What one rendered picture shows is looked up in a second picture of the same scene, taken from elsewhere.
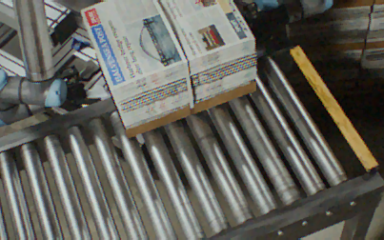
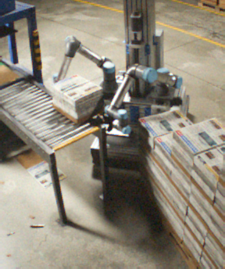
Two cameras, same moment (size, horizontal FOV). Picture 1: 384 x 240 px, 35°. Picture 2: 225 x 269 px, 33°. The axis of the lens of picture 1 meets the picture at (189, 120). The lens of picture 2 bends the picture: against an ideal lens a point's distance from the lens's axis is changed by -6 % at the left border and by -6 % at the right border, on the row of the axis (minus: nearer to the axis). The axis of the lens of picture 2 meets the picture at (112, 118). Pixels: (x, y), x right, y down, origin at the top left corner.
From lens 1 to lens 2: 2.83 m
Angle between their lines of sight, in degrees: 50
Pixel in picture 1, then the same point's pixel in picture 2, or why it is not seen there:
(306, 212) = (36, 141)
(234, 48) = (70, 99)
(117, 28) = (71, 80)
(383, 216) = (99, 230)
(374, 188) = (48, 152)
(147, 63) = (59, 87)
